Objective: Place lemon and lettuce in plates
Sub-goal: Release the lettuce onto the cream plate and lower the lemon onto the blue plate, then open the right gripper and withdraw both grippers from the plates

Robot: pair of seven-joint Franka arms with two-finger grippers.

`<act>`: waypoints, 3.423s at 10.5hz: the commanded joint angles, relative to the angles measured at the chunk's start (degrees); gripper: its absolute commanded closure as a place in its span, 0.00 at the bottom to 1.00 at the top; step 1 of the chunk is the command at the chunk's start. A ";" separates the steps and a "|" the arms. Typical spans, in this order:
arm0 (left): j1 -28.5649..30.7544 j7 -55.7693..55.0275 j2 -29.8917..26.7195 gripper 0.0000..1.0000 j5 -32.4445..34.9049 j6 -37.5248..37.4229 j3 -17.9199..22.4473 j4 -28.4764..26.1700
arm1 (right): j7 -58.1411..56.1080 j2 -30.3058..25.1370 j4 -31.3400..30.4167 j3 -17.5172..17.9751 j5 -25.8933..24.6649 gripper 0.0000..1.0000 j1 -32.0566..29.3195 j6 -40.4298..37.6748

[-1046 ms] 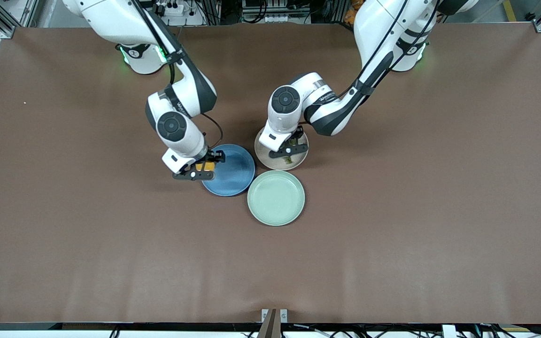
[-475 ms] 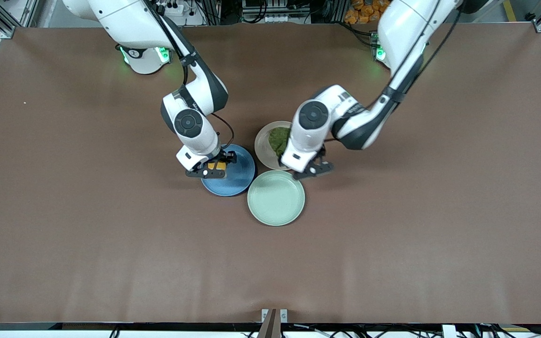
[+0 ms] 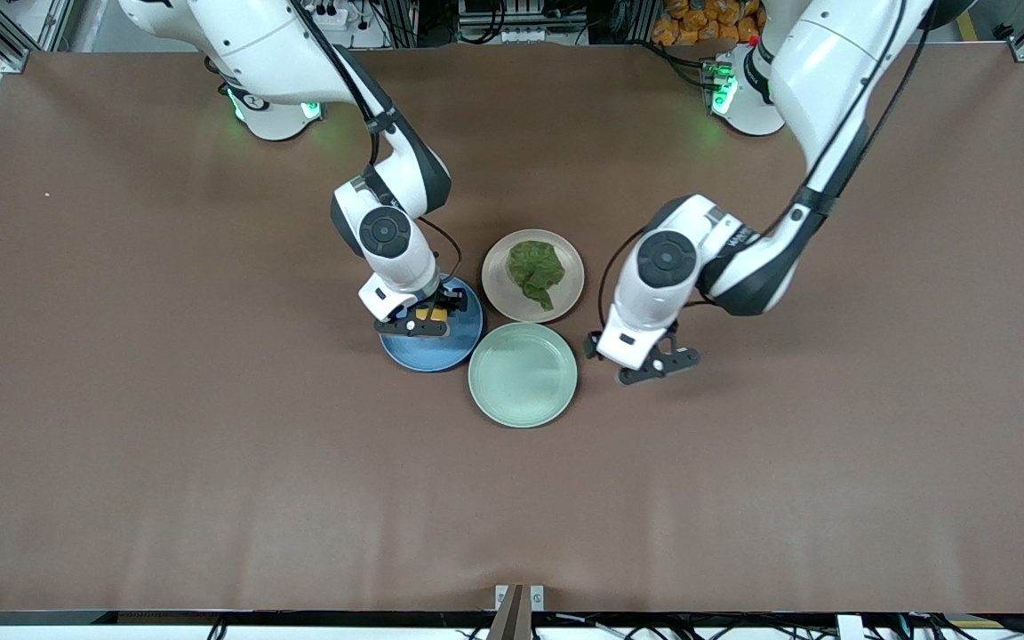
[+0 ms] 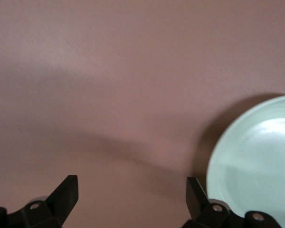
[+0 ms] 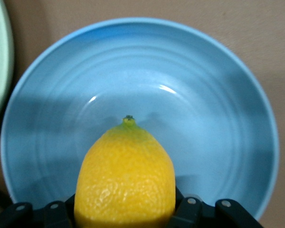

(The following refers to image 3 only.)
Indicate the white power strip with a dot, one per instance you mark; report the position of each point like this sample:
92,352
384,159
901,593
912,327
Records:
332,13

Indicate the blue round plate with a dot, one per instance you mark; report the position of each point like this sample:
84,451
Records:
450,351

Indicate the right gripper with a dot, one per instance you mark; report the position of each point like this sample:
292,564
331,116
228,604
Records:
452,303

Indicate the pale green round plate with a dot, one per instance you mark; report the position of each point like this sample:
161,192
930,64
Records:
523,375

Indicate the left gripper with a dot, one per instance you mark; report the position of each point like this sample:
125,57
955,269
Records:
589,345

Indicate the beige round plate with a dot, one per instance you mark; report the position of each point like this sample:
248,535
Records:
571,284

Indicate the camera mounting pole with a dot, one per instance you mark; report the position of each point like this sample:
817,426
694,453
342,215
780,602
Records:
512,624

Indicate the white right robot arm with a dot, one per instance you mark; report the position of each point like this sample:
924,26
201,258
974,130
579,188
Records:
245,44

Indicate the small yellow lemon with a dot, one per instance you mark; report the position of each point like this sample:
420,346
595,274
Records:
432,315

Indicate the green lettuce leaf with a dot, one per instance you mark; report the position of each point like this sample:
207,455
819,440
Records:
537,267

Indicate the silver table edge bracket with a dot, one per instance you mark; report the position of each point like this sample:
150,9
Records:
500,594

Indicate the net bag of oranges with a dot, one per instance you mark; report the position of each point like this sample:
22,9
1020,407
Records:
699,22

